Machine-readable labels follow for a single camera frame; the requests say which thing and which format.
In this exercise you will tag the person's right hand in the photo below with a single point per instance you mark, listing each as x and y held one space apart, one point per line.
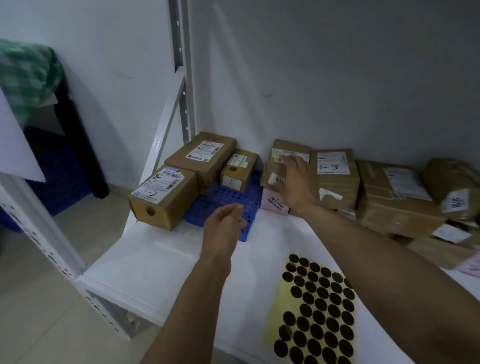
298 187

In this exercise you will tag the person's left hand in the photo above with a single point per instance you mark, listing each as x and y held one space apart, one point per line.
221 232

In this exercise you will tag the person's left thumb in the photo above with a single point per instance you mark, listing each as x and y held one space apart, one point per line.
242 225

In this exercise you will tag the person's right thumb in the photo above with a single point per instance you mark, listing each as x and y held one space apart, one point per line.
281 187

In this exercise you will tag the person's right forearm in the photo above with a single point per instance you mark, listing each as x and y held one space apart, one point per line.
393 285

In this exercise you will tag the person's left forearm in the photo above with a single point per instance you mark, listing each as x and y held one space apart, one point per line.
191 311

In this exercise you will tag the brown padded envelope parcel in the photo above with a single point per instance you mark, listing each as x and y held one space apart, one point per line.
270 174

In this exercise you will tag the blue plastic grid tray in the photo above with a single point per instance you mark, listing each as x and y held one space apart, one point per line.
221 198

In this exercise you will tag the flat cardboard box, yellow label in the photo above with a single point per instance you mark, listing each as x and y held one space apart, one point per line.
288 148

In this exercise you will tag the small cardboard box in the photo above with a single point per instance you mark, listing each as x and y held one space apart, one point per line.
238 170

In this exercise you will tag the cardboard box, handwritten white label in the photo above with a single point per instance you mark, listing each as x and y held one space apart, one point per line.
337 180

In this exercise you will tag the wide cardboard box, red-striped label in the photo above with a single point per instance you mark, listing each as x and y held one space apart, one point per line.
204 157

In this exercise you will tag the long cardboard box, handwritten label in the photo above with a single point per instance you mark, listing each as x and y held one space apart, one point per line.
165 198

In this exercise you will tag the large taped cardboard box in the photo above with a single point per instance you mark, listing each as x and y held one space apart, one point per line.
393 198

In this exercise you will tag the yellow sheet of brown stickers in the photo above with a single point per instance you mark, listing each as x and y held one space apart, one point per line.
318 311

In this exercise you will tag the white metal diagonal brace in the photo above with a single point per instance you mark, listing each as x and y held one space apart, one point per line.
165 123

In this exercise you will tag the white metal shelf upright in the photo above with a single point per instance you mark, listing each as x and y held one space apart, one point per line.
182 67

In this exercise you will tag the flat brown envelope parcel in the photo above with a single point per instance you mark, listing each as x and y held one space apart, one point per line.
438 247

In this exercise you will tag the brown plastic-wrapped parcel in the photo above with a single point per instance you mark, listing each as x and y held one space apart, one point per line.
450 183

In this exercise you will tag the blue plastic crate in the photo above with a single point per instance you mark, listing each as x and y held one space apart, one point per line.
56 176

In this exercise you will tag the pink bag parcel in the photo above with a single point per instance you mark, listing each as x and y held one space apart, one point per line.
471 264

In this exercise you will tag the white paper sheet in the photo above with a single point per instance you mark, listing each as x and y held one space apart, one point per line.
17 150

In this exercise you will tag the green checked cloth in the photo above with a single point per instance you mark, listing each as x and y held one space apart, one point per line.
26 78

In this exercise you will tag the white perforated shelf frame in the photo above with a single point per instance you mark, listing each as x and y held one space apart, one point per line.
41 232

